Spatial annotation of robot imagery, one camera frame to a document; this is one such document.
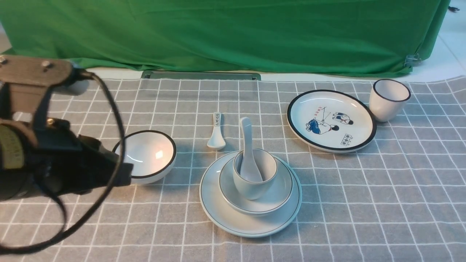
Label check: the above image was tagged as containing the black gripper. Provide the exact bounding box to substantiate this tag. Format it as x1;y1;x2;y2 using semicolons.
1;119;119;201

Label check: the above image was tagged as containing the plain white ceramic spoon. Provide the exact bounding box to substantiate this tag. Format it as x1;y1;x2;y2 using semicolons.
239;117;263;183

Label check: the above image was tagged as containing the pale green ceramic cup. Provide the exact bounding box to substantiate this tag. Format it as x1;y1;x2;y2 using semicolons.
233;148;278;200

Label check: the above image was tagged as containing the grey-rimmed white bowl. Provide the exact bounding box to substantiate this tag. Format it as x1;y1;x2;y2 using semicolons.
219;156;295;216

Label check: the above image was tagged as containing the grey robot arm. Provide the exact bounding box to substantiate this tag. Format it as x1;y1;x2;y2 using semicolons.
0;55;133;201

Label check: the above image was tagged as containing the black-rimmed white bowl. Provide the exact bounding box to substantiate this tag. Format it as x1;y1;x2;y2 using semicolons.
124;130;177;184

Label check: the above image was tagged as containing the small patterned white spoon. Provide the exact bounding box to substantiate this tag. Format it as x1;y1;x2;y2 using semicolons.
207;112;226;150

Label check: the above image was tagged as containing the grey-rimmed white plate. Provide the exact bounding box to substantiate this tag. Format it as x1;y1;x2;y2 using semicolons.
199;151;302;238

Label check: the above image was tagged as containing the black-rimmed illustrated plate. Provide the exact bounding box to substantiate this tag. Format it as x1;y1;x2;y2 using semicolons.
287;90;377;153

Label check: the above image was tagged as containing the black-rimmed white cup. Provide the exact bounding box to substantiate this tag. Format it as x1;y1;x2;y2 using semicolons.
369;79;411;122

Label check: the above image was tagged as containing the green backdrop cloth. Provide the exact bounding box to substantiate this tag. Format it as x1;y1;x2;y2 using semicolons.
1;0;450;78

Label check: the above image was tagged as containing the grey checked tablecloth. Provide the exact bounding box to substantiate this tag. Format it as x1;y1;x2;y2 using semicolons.
1;76;466;262

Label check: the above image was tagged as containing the metal clip on backdrop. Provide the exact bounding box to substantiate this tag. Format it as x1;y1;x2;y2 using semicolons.
403;53;423;68

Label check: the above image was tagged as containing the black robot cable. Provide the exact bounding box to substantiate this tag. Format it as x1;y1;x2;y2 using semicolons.
0;71;126;254

